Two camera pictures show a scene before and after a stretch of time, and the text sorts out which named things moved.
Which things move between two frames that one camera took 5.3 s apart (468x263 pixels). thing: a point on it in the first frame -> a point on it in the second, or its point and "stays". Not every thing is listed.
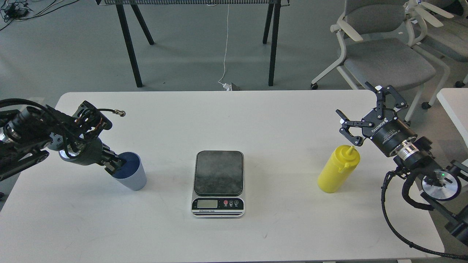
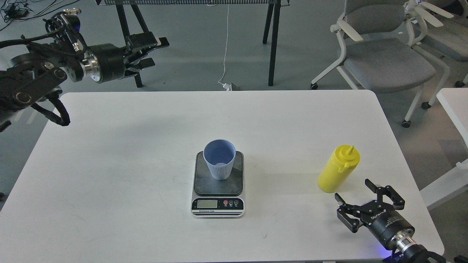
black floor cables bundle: x=14 y=10 stays
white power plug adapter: x=226 y=86 stays
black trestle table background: x=121 y=8 stays
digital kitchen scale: x=219 y=184 stays
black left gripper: x=88 y=151 -> x=104 y=62
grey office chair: x=381 y=38 stays
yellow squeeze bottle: x=337 y=167 stays
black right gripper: x=386 y=132 -> x=384 y=220
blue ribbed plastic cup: x=132 y=174 -> x=220 y=153
